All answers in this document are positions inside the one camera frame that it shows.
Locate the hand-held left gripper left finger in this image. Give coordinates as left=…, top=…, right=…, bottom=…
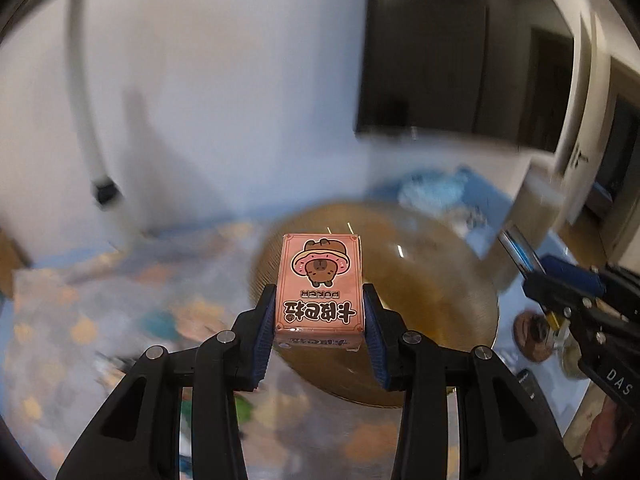
left=56, top=284, right=278, bottom=480

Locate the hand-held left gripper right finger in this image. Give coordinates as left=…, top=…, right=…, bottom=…
left=362, top=284, right=583, bottom=480

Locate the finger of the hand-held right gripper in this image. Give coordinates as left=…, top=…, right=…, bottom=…
left=522, top=271, right=640, bottom=343
left=539, top=255, right=640, bottom=306

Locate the pink playing card box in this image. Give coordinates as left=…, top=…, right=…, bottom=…
left=272, top=232, right=365, bottom=353

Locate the grey rectangular object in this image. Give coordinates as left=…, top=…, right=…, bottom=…
left=499, top=162, right=568, bottom=283

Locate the amber ribbed glass bowl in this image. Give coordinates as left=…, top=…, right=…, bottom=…
left=249, top=202, right=501, bottom=408

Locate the person's right hand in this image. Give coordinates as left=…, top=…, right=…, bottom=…
left=582, top=396, right=637, bottom=471

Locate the brown round figurine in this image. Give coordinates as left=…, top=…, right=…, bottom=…
left=514, top=310, right=557, bottom=364

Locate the small green object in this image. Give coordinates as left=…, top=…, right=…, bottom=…
left=234, top=394, right=257, bottom=427

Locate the small black device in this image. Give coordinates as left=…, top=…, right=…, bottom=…
left=516, top=367, right=539, bottom=402

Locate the teal fluffy ball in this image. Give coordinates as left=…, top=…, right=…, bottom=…
left=137, top=307, right=177, bottom=342

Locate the light blue crumpled cloth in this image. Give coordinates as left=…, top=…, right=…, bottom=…
left=397, top=166, right=468, bottom=207

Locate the leaf-patterned tablecloth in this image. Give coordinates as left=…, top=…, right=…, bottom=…
left=0, top=165, right=601, bottom=480

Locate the black television screen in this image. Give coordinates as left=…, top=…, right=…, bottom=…
left=356, top=0, right=576, bottom=153

